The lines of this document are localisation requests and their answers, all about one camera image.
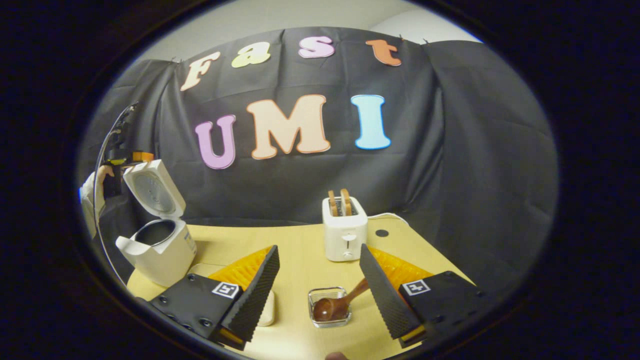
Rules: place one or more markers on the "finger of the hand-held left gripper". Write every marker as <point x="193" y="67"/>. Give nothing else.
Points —
<point x="144" y="156"/>

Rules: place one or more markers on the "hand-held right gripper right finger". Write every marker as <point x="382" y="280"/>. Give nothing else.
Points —
<point x="385" y="300"/>

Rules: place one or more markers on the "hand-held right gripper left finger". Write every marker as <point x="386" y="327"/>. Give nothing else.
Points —
<point x="255" y="300"/>

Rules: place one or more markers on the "brown wooden spoon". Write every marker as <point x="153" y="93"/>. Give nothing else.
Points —
<point x="332" y="307"/>

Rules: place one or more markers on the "clear chopstick holder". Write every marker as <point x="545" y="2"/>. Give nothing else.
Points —
<point x="316" y="300"/>

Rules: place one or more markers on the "white rice cooker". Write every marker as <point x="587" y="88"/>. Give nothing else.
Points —
<point x="165" y="260"/>

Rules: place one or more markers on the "cream rounded container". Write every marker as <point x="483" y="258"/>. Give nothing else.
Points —
<point x="267" y="310"/>

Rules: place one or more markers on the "black table grommet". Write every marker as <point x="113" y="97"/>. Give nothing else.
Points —
<point x="382" y="233"/>

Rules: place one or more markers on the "white toaster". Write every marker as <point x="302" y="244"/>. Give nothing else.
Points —
<point x="344" y="235"/>

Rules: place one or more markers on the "brown toast slice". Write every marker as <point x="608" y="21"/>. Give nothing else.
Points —
<point x="346" y="201"/>
<point x="332" y="202"/>

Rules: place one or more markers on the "black backdrop cloth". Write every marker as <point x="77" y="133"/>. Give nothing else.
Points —
<point x="450" y="175"/>

